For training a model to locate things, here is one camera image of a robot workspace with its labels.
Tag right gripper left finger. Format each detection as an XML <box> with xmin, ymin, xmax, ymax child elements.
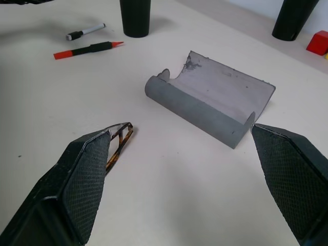
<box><xmin>0</xmin><ymin>129</ymin><xmax>112</xmax><ymax>246</ymax></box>

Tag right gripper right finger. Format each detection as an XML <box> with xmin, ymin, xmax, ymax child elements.
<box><xmin>252</xmin><ymin>124</ymin><xmax>328</xmax><ymax>246</ymax></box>

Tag tortoiseshell glasses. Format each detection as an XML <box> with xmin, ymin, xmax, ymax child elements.
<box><xmin>105</xmin><ymin>122</ymin><xmax>136</xmax><ymax>177</ymax></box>

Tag grey glasses case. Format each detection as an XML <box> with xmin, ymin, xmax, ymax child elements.
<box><xmin>145</xmin><ymin>50</ymin><xmax>277</xmax><ymax>149</ymax></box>

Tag red black pen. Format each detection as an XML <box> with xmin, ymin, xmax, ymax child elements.
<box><xmin>53</xmin><ymin>40</ymin><xmax>125</xmax><ymax>60</ymax></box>

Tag black white marker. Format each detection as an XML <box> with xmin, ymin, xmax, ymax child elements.
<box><xmin>66</xmin><ymin>23</ymin><xmax>106</xmax><ymax>41</ymax></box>

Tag red cube block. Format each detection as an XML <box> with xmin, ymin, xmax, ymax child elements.
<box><xmin>306</xmin><ymin>30</ymin><xmax>328</xmax><ymax>56</ymax></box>

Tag black pen cup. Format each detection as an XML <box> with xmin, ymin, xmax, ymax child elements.
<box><xmin>271</xmin><ymin>0</ymin><xmax>321</xmax><ymax>42</ymax></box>

